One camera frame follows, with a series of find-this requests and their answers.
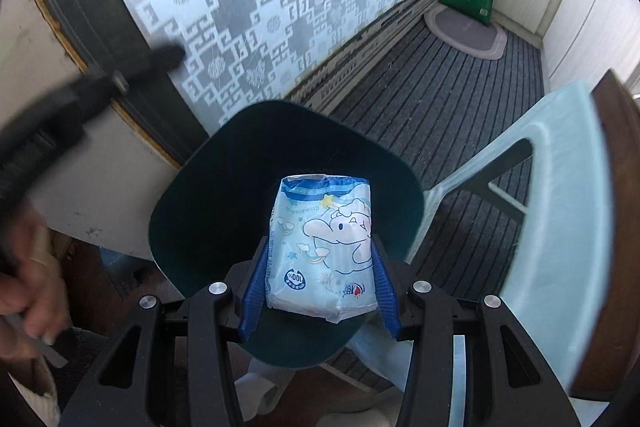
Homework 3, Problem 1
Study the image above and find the light blue plastic stool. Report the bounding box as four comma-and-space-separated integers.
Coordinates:
320, 83, 615, 427

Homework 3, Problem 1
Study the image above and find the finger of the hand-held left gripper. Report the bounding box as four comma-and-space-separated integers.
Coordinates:
85, 44, 187, 100

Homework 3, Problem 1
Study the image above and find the person's left hand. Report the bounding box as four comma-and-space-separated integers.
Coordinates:
0, 202, 71, 360

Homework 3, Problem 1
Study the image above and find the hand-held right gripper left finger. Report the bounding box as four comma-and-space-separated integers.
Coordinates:
60, 237, 271, 427

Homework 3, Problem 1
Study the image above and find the dark green trash bin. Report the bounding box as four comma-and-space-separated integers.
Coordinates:
148, 100, 426, 370

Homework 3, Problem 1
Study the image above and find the grey oval floor mat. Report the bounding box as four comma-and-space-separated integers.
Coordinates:
424, 4, 507, 62

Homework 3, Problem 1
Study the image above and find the blue printed tissue pack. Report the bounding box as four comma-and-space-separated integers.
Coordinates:
265, 174, 379, 325

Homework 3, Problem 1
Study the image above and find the brown wooden tray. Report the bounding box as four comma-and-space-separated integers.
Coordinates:
570, 69, 640, 413

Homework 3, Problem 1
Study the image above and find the light slipper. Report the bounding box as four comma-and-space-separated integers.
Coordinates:
234, 357, 401, 427

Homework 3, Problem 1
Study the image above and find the person's left forearm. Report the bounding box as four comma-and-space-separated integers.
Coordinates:
7, 352, 61, 427

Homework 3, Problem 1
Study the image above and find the patterned glass sliding door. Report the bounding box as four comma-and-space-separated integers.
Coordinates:
30, 0, 463, 168

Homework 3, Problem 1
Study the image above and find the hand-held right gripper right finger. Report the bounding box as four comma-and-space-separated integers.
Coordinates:
370, 239, 583, 427

